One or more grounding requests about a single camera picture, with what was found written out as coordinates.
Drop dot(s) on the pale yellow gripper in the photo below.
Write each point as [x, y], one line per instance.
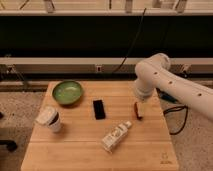
[142, 108]

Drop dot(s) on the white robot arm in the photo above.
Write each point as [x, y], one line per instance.
[153, 72]

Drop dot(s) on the red brown oblong object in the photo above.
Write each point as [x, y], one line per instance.
[136, 112]

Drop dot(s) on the wooden board tabletop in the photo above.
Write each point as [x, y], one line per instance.
[78, 147]

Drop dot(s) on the black rectangular block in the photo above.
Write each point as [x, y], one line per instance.
[99, 109]

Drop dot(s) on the white milk carton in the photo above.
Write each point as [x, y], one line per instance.
[113, 138]

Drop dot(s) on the green ceramic bowl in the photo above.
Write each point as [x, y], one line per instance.
[67, 92]

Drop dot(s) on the white paper cup with lid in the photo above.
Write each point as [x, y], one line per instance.
[50, 118]

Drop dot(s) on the black chair base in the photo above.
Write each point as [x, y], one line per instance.
[10, 144]

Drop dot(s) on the white wall outlet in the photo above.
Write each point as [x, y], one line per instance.
[99, 69]

